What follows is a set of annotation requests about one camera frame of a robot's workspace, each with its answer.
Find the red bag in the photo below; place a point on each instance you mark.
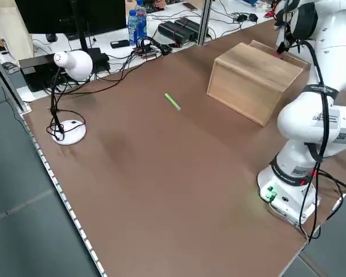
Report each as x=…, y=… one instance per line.
x=277, y=55

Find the green stick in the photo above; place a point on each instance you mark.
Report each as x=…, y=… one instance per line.
x=173, y=101

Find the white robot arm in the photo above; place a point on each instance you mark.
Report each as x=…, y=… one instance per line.
x=300, y=127

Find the wooden drawer cabinet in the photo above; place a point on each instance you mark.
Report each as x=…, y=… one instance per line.
x=248, y=80

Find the black box device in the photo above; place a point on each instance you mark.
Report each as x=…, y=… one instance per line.
x=34, y=75

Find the red crinkled packet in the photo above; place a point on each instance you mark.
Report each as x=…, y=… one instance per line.
x=269, y=13

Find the black power adapter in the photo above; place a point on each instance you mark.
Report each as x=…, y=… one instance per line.
x=252, y=16

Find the dark grey power adapter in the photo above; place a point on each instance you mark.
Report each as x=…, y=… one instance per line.
x=241, y=18

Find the black power supply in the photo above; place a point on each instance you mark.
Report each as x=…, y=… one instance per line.
x=170, y=33
x=190, y=27

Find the blue water bottle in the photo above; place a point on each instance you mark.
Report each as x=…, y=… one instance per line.
x=141, y=20
x=132, y=29

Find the black smartphone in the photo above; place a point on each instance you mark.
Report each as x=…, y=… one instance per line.
x=119, y=44

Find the black monitor stand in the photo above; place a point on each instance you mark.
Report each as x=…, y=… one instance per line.
x=82, y=40

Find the white desk lamp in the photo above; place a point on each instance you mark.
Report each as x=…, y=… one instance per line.
x=78, y=65

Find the black monitor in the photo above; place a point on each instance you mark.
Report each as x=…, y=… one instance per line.
x=60, y=14

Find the beige board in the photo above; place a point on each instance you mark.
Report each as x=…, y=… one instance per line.
x=11, y=29

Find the aluminium frame post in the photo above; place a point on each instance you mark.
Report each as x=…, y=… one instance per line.
x=204, y=23

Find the slanted aluminium frame bar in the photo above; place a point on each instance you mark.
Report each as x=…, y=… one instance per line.
x=8, y=83

